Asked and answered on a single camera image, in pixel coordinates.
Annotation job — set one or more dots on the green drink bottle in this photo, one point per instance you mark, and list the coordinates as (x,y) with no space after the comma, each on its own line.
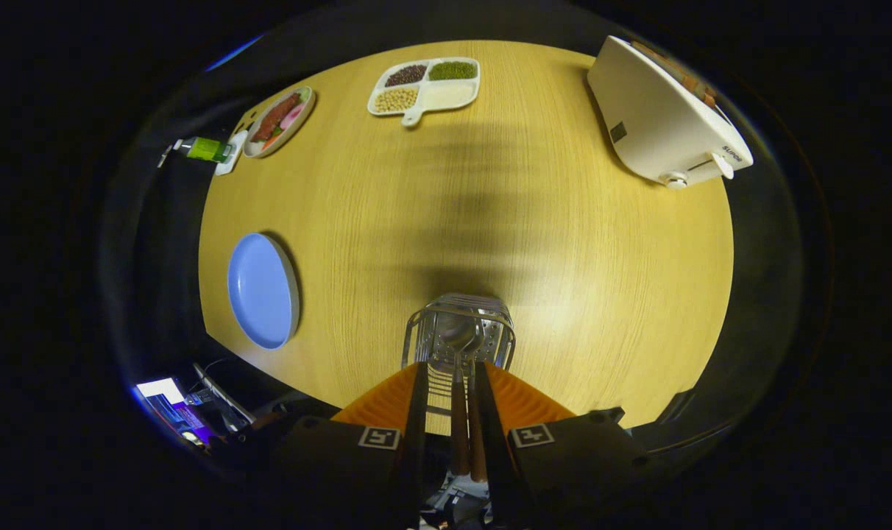
(207,149)

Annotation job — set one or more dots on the blue round plate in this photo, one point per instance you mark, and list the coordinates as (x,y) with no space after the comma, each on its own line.
(262,291)

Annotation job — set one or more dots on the white divided bean tray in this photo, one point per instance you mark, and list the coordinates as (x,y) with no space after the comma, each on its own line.
(450,94)

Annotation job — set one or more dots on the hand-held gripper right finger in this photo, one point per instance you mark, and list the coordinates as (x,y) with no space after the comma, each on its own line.
(492,442)

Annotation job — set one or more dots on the white toaster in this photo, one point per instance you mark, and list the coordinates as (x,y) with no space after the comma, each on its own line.
(652,118)

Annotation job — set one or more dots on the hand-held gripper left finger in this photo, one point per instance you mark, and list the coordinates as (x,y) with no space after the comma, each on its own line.
(415,442)

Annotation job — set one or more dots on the lit computer screen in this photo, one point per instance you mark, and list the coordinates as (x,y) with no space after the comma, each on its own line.
(159,389)

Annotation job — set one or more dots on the white laptop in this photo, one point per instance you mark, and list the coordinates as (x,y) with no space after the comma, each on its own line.
(225,397)

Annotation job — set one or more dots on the white square coaster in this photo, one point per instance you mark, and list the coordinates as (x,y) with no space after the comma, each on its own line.
(229,168)

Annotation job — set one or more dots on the plate of toy food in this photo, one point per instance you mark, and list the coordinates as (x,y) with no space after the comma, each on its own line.
(280,118)

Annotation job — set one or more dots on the brown bread slice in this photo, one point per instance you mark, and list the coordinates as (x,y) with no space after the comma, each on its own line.
(700,92)

